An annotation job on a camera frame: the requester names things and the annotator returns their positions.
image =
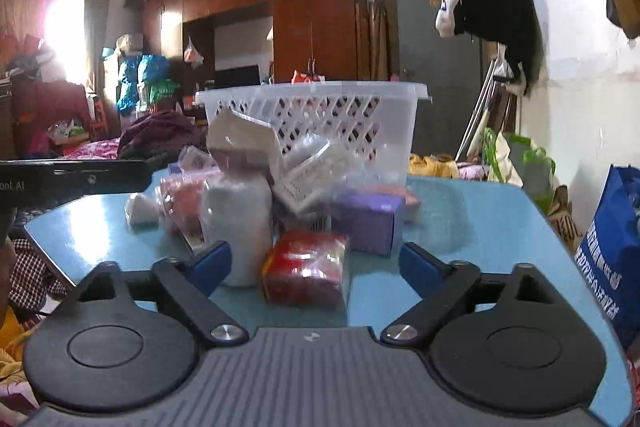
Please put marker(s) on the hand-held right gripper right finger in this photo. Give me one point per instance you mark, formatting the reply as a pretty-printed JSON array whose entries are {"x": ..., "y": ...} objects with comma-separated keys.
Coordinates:
[{"x": 416, "y": 264}]

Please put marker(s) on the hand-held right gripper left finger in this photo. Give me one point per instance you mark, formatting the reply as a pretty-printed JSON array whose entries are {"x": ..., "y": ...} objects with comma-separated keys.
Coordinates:
[{"x": 214, "y": 263}]

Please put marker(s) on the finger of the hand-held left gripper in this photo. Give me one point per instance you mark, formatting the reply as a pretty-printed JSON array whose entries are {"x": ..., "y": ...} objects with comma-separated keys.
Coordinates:
[{"x": 131, "y": 177}]

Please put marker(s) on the clear-wrapped white pack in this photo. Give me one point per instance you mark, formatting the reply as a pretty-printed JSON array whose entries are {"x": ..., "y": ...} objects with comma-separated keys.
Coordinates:
[{"x": 237, "y": 227}]

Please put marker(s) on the red snack packet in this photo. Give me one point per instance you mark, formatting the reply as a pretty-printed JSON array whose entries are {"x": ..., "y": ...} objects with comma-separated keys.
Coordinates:
[{"x": 302, "y": 272}]

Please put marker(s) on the white plastic lattice basket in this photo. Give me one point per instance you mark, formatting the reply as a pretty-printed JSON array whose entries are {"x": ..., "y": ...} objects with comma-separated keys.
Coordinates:
[{"x": 380, "y": 127}]

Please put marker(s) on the small white round item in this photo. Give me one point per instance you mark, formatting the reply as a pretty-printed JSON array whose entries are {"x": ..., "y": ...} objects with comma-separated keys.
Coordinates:
[{"x": 141, "y": 211}]

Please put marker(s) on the pink bed sheet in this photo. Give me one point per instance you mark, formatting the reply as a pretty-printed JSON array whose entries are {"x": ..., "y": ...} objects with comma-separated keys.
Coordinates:
[{"x": 92, "y": 150}]

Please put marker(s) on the pile of dark clothes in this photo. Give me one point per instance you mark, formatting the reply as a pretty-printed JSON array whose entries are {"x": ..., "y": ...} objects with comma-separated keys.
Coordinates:
[{"x": 160, "y": 134}]

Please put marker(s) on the clear packet with red contents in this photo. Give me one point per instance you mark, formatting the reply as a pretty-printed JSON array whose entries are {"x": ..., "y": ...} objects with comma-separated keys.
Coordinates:
[{"x": 182, "y": 202}]

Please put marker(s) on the purple cardboard box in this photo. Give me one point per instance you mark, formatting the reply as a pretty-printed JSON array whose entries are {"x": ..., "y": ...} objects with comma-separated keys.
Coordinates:
[{"x": 367, "y": 219}]

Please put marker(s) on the small clear printed packet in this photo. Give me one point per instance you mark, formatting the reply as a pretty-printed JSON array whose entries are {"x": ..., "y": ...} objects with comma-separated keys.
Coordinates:
[{"x": 196, "y": 159}]

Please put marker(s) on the checked cloth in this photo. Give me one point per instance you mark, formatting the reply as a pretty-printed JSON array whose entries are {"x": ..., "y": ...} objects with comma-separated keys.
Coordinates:
[{"x": 35, "y": 272}]

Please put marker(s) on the green plastic bag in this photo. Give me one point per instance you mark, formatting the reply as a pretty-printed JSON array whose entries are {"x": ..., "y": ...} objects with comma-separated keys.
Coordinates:
[{"x": 164, "y": 90}]

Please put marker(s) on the blue plastic bag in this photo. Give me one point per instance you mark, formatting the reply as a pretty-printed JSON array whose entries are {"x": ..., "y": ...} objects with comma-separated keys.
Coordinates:
[{"x": 137, "y": 82}]

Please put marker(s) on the yellow patterned blanket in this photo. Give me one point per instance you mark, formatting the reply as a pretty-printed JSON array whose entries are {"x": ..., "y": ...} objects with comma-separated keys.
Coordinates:
[{"x": 432, "y": 166}]

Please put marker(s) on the white card packet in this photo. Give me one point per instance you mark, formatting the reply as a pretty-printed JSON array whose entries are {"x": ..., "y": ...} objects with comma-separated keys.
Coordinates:
[{"x": 240, "y": 137}]

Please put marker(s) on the small hanging plastic bag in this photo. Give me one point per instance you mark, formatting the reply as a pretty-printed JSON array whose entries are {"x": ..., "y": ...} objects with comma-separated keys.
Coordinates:
[{"x": 193, "y": 53}]

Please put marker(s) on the green and white bag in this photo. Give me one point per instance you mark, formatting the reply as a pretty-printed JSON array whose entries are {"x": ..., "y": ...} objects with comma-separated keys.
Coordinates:
[{"x": 525, "y": 167}]

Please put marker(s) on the black television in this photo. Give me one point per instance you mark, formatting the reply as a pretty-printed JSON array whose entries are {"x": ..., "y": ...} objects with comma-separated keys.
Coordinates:
[{"x": 239, "y": 77}]

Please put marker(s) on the metal folding rack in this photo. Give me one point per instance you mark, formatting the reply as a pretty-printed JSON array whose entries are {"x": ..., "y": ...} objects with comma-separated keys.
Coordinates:
[{"x": 477, "y": 112}]

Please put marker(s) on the window curtain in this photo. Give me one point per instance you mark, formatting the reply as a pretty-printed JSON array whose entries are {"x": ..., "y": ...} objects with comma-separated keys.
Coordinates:
[{"x": 27, "y": 12}]

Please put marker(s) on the blue tote bag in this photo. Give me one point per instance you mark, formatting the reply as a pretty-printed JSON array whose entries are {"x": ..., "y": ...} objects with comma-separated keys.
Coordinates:
[{"x": 612, "y": 257}]

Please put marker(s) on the wooden boards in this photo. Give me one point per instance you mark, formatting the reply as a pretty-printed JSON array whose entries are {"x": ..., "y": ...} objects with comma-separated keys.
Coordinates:
[{"x": 372, "y": 42}]

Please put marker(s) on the grey door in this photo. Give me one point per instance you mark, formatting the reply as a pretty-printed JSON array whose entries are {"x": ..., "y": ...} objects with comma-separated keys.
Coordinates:
[{"x": 415, "y": 37}]

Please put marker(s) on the brown wooden wardrobe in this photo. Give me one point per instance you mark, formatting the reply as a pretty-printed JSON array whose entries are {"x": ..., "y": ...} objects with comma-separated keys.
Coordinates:
[{"x": 310, "y": 7}]

